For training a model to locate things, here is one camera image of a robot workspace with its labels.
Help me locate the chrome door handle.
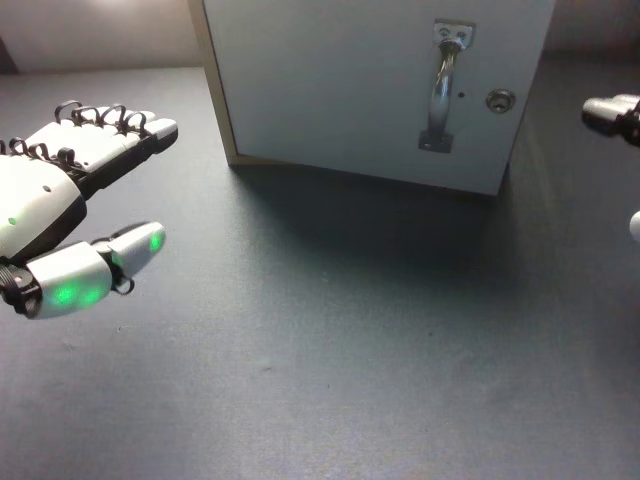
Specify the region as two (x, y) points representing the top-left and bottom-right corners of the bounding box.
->
(418, 18), (477, 153)

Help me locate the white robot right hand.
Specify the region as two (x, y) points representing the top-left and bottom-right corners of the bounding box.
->
(581, 93), (640, 239)

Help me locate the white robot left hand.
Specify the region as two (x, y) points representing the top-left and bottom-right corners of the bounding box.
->
(0, 100), (180, 321)

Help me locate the white cabinet door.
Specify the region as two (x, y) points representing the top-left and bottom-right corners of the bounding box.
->
(202, 0), (558, 197)

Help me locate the round metal door lock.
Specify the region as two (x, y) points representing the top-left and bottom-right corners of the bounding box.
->
(485, 88), (517, 115)

